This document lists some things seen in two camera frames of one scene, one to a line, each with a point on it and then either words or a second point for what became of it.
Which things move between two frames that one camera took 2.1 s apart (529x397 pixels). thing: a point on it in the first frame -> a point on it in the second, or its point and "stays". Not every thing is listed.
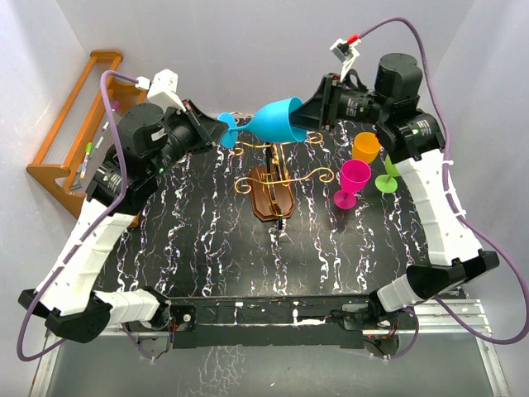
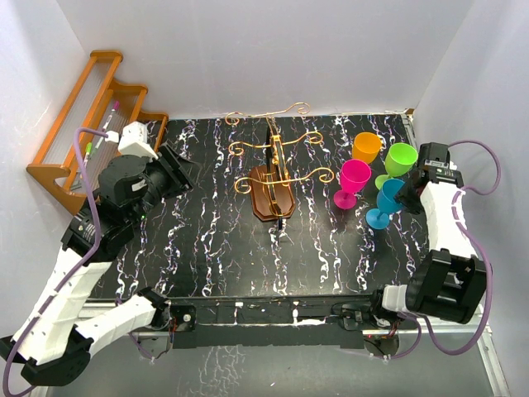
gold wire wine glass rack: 270,185 stays
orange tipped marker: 84,165 stays
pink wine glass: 355,174 stays
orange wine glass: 365,147 stays
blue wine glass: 277,121 -> 378,219
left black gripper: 207,130 -> 182,174
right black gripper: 321,110 -> 402,197
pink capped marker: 114,108 stays
